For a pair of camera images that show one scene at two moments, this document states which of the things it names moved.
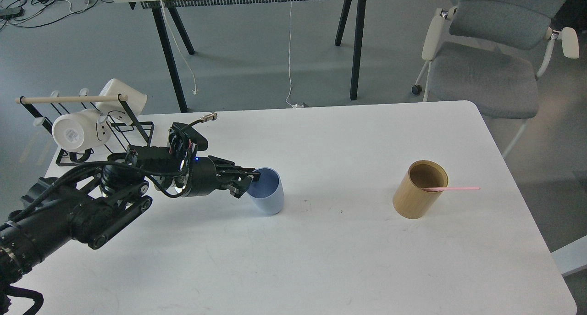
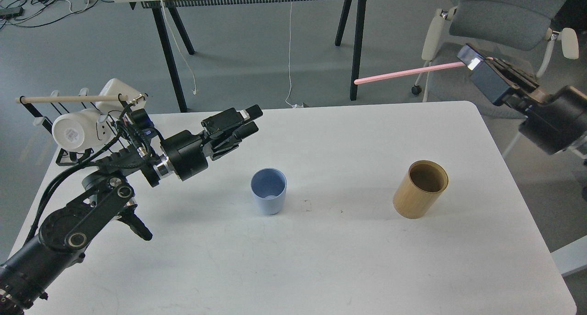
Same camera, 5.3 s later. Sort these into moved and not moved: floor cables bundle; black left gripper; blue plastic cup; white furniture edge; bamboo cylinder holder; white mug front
Moved: black left gripper; blue plastic cup
Not moved: floor cables bundle; white mug front; bamboo cylinder holder; white furniture edge
